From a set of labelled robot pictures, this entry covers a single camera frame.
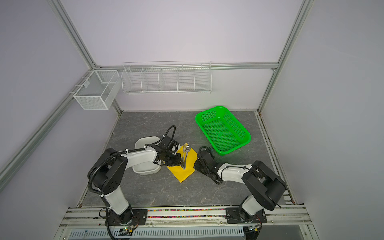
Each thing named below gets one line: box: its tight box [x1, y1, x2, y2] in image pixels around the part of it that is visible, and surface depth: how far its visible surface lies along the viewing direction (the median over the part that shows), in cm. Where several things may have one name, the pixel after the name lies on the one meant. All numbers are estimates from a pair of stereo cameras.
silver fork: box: [183, 145, 187, 170], surface depth 95 cm
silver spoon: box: [183, 145, 191, 170], surface depth 98 cm
